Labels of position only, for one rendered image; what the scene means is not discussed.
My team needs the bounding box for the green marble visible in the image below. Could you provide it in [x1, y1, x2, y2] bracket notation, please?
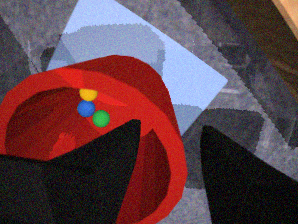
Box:
[93, 110, 110, 128]

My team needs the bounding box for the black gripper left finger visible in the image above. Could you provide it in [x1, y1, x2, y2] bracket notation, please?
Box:
[0, 119, 141, 224]

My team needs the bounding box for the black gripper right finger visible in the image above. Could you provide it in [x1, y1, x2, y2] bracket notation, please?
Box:
[200, 126, 298, 224]

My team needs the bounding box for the blue marble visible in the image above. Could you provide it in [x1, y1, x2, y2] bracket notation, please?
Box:
[77, 100, 96, 117]

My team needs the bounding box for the yellow marble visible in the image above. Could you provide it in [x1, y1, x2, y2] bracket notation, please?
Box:
[79, 88, 99, 101]

